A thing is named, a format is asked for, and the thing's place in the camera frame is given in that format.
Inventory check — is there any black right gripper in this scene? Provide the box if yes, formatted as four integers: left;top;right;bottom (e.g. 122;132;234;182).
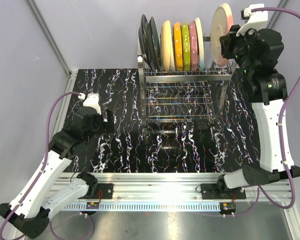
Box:
220;22;258;76

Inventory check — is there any cream and pink leaf plate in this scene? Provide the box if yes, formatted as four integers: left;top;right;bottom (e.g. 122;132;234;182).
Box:
210;3;234;67

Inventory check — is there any pink bottom plate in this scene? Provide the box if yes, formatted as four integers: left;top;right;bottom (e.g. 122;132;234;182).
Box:
188;21;198;72

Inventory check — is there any cream and blue leaf plate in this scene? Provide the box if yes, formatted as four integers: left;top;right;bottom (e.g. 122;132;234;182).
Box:
194;17;205;71

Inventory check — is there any yellow wavy plate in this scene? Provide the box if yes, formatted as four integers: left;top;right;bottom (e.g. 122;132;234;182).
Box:
181;22;191;72

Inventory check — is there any orange polka dot plate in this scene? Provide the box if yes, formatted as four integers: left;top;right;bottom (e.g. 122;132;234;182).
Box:
173;21;183;72

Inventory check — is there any cream plate with bear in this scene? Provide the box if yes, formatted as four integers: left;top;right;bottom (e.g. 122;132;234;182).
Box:
170;42;176;72

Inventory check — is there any yellow plate with drawing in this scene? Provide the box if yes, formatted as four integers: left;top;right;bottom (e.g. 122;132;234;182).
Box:
160;20;171;72

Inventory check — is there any blue glazed plate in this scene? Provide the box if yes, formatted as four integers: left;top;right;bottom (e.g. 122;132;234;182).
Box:
147;16;163;72

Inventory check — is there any dark striped rim plate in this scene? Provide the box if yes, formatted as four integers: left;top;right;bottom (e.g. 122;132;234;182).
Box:
138;14;154;70

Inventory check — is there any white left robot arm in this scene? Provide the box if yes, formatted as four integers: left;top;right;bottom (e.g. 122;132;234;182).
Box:
0;106;115;239

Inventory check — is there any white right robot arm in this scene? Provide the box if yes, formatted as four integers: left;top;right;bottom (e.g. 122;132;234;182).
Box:
216;25;300;199

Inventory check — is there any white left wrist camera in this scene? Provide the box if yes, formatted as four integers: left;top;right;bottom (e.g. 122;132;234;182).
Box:
78;93;102;115

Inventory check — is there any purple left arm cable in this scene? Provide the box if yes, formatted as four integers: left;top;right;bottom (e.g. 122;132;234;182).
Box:
0;91;97;240

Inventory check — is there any aluminium front rail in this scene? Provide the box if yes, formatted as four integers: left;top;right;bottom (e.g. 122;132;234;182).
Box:
46;172;291;202

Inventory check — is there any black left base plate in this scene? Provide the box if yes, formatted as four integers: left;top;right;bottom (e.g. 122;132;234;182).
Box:
79;183;114;200

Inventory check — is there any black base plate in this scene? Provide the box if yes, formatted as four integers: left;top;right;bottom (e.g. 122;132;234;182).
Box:
79;183;114;200
198;183;247;200

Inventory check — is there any steel wire dish rack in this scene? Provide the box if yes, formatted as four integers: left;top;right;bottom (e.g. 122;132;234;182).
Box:
136;30;240;123

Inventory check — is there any slotted cable duct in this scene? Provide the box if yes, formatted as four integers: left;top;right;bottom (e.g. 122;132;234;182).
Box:
63;201;221;212

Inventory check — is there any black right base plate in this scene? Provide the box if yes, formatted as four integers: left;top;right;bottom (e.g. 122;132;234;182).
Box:
198;183;247;200

